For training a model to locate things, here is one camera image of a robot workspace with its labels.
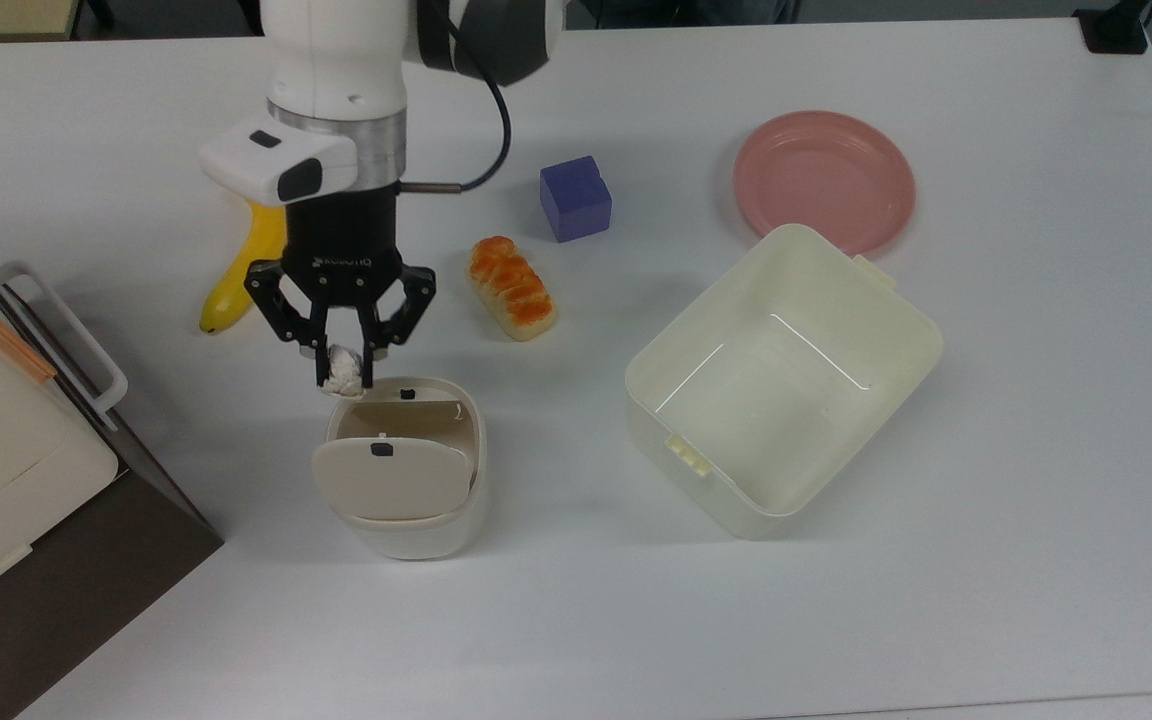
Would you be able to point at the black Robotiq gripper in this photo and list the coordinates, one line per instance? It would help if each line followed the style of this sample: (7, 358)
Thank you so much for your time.
(344, 245)

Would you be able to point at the light wooden board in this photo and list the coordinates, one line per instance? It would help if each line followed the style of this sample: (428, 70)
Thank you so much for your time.
(1, 15)

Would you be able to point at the purple cube block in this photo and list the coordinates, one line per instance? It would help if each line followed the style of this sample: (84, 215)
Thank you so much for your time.
(576, 205)

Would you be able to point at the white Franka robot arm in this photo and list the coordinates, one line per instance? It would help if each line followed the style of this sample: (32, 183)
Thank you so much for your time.
(336, 60)

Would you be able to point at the cream round trash can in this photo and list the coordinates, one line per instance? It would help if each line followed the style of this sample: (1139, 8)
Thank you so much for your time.
(416, 535)

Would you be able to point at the toy bread with orange glaze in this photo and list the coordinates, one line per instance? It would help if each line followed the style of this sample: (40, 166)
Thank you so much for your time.
(511, 290)

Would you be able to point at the yellow toy banana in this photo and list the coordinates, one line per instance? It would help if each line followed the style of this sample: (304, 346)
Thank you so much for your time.
(236, 285)

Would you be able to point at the orange strip on storage box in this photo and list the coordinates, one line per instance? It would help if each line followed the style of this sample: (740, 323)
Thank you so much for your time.
(1, 335)

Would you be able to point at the black stand base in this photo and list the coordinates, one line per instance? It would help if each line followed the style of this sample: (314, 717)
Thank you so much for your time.
(1116, 28)

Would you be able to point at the cream rectangular plastic bin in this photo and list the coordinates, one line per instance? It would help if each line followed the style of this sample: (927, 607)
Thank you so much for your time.
(786, 400)

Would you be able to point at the pink plastic plate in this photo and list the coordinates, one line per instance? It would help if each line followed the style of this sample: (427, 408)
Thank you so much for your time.
(821, 180)

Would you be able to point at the cream trash can flip lid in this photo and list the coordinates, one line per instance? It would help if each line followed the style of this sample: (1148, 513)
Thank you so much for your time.
(386, 482)

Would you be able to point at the white paper ball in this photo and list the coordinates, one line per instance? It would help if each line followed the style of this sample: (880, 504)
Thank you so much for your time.
(344, 372)

